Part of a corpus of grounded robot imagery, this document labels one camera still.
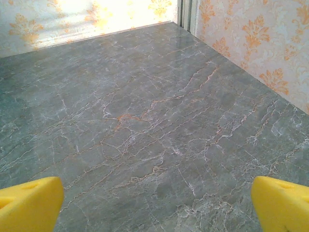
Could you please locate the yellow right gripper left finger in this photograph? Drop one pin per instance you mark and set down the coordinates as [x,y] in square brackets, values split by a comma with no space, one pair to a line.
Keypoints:
[29,207]

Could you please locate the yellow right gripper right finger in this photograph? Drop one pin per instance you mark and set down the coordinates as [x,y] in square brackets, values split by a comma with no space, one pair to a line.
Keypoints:
[282,207]

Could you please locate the white door frame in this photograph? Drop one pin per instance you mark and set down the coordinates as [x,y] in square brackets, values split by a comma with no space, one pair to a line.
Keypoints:
[187,14]

